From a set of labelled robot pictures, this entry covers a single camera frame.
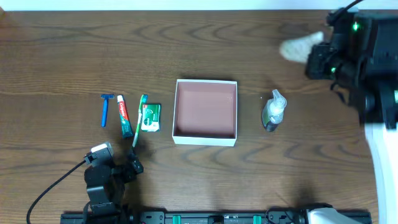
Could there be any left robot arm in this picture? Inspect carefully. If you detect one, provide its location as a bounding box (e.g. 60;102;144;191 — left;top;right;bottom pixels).
84;142;144;217

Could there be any green soap packet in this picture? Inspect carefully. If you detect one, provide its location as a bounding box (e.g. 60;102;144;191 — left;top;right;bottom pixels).
141;104;161;132

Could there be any clear pump spray bottle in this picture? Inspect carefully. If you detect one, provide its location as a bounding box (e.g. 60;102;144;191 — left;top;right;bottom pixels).
262;90;287;132

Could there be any green white toothbrush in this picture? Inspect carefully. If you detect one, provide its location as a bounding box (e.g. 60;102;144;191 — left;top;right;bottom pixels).
132;95;148;147

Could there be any white leaf-print tube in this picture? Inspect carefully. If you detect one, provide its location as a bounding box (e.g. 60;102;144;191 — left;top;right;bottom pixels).
279;31;324;63

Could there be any blue disposable razor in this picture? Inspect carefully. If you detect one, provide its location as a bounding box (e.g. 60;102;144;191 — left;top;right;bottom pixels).
101;94;114;128

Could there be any red green toothpaste tube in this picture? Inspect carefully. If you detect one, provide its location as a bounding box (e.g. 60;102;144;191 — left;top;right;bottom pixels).
117;95;134;138

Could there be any white box pink interior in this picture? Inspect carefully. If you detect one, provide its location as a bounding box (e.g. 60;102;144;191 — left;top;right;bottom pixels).
172;79;238;147

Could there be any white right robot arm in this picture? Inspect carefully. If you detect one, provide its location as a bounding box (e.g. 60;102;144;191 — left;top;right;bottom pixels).
306;8;397;223

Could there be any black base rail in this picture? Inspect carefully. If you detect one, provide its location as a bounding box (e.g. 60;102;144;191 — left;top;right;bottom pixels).
60;210;373;224

